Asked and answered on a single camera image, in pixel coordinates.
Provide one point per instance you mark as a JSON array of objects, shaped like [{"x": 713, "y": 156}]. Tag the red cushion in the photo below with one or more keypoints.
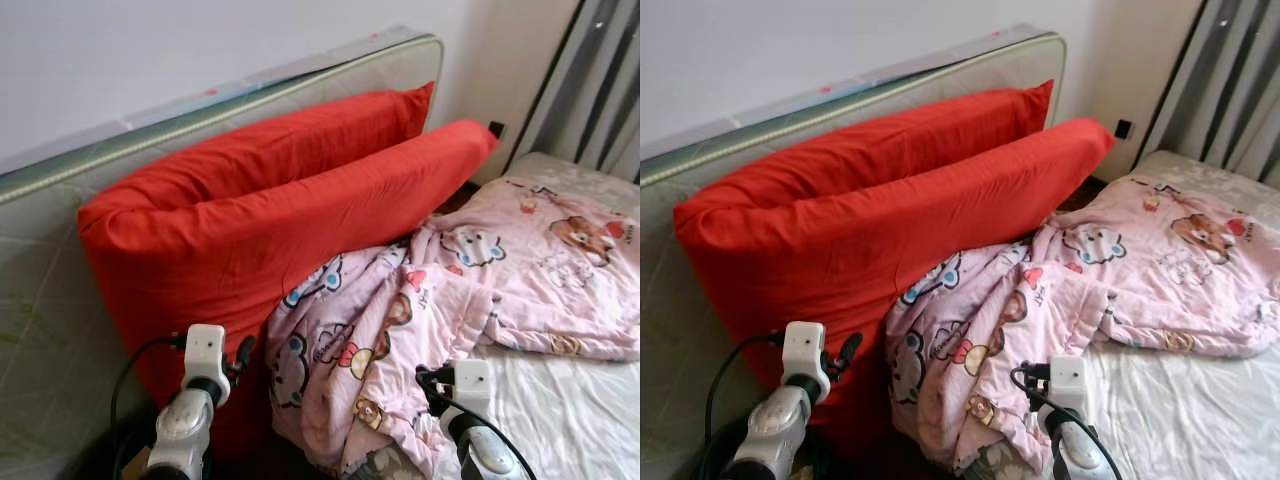
[
  {"x": 900, "y": 145},
  {"x": 250, "y": 250},
  {"x": 280, "y": 150},
  {"x": 850, "y": 250}
]

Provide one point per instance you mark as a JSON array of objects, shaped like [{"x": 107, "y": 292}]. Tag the pink cartoon print blanket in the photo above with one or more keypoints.
[
  {"x": 1120, "y": 280},
  {"x": 500, "y": 280}
]

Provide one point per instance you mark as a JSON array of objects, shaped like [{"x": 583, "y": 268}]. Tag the bed with beige floral sheet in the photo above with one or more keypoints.
[
  {"x": 1190, "y": 410},
  {"x": 570, "y": 410}
]

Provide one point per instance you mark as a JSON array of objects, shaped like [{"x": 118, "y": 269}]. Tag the grey curtain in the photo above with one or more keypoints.
[
  {"x": 1230, "y": 80},
  {"x": 600, "y": 80}
]

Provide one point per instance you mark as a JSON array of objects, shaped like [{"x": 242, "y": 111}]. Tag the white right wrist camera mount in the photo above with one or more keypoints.
[
  {"x": 1068, "y": 382},
  {"x": 472, "y": 385}
]

